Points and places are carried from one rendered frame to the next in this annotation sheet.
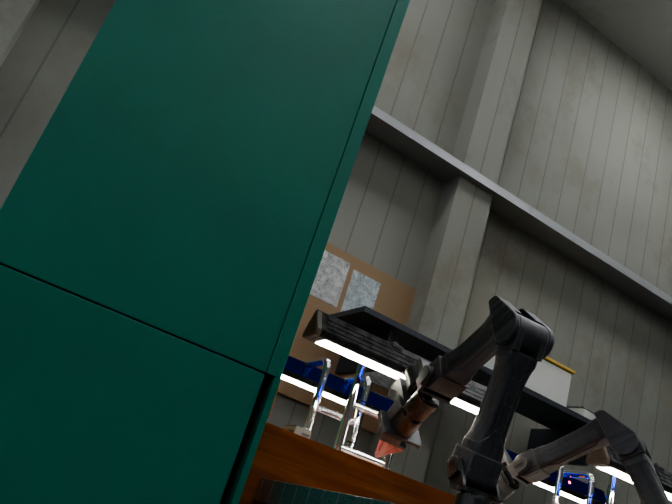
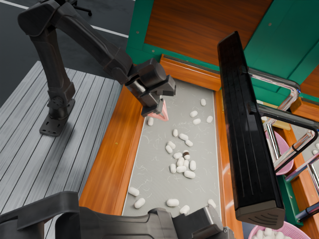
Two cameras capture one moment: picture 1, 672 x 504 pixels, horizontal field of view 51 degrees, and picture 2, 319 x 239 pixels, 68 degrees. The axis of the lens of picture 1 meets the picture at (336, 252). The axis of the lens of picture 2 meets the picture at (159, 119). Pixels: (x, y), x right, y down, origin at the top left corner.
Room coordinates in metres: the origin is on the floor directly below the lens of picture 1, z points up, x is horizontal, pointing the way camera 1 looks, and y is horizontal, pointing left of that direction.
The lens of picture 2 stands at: (1.73, -0.84, 1.40)
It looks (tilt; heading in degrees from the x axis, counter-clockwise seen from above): 44 degrees down; 102
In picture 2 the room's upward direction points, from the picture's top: 22 degrees clockwise
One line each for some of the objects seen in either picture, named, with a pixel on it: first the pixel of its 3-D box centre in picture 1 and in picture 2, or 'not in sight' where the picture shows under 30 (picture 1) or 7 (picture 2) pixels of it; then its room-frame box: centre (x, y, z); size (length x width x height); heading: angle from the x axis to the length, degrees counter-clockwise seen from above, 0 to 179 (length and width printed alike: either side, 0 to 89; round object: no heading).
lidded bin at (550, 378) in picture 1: (525, 378); not in sight; (4.23, -1.37, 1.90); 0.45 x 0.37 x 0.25; 114
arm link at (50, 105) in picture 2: (473, 480); (60, 96); (1.27, -0.36, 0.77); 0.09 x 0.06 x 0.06; 109
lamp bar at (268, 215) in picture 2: (413, 368); (243, 96); (1.80, -0.29, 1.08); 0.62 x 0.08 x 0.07; 110
